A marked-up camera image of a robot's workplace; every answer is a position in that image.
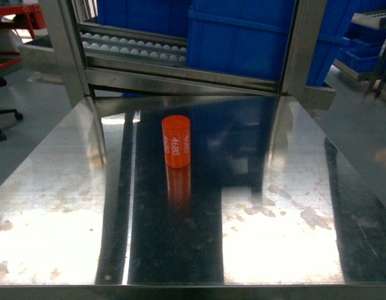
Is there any orange cylindrical capacitor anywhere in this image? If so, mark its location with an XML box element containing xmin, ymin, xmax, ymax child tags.
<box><xmin>161</xmin><ymin>115</ymin><xmax>191</xmax><ymax>169</ymax></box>

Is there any blue plastic bin front right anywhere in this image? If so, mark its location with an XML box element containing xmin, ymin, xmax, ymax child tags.
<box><xmin>186</xmin><ymin>0</ymin><xmax>360</xmax><ymax>86</ymax></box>

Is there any blue plastic bin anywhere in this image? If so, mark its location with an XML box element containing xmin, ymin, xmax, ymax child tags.
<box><xmin>97</xmin><ymin>0</ymin><xmax>193</xmax><ymax>38</ymax></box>
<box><xmin>186</xmin><ymin>0</ymin><xmax>360</xmax><ymax>86</ymax></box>

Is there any stainless steel flow rack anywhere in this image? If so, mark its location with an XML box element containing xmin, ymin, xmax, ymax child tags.
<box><xmin>39</xmin><ymin>1</ymin><xmax>336</xmax><ymax>109</ymax></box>

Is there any blue plastic bin front left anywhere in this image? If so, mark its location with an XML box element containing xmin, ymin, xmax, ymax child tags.
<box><xmin>97</xmin><ymin>0</ymin><xmax>193</xmax><ymax>38</ymax></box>

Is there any blue bin far right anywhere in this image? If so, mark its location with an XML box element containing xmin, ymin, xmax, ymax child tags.
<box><xmin>345</xmin><ymin>44</ymin><xmax>382</xmax><ymax>73</ymax></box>

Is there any black office chair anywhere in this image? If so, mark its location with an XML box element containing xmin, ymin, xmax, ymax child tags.
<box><xmin>0</xmin><ymin>72</ymin><xmax>24</xmax><ymax>141</ymax></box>

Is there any red metal table frame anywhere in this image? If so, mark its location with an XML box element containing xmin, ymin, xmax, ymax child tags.
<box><xmin>0</xmin><ymin>1</ymin><xmax>46</xmax><ymax>71</ymax></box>

